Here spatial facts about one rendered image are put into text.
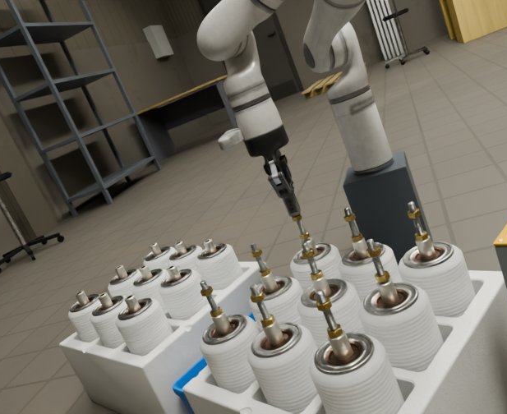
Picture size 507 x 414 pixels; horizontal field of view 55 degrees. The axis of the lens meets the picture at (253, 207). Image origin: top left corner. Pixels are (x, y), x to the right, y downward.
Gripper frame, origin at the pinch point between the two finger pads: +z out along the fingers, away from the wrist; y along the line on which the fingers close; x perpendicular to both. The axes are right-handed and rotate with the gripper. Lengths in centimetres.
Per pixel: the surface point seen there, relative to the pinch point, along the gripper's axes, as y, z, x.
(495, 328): -20.2, 21.8, -23.8
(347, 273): -10.6, 11.3, -6.0
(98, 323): 3, 12, 49
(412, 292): -24.1, 10.3, -14.3
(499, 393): -23.7, 29.7, -21.1
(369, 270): -11.9, 11.4, -9.5
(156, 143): 525, 12, 216
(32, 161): 337, -27, 266
